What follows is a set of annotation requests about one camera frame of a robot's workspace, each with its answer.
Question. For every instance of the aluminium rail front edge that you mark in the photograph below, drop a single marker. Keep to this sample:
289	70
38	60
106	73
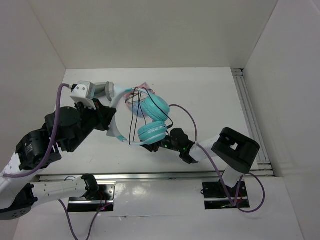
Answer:
153	176

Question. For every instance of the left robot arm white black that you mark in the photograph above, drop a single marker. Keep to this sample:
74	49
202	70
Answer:
63	131

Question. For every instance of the grey white headphones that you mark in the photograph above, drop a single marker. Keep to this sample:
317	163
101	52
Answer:
105	89

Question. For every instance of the pink blue cat-ear headphones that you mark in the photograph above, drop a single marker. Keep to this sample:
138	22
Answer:
133	101

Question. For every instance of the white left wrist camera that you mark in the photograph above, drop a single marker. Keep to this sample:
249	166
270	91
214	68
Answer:
84	93

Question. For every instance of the aluminium rail right side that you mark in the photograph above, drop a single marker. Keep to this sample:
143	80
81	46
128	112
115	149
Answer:
263	161

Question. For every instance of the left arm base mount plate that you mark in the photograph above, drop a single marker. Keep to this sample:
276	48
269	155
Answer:
104	199

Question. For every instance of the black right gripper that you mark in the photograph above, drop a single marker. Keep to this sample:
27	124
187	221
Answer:
152	146

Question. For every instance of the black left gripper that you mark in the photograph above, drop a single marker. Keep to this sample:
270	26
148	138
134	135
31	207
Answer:
104	114

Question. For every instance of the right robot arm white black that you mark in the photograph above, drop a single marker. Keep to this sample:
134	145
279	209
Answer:
235	149

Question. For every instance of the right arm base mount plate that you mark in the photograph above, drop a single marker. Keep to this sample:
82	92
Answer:
215	197

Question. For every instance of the teal cat-ear headphones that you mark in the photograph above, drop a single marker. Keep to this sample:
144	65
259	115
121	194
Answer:
153	107

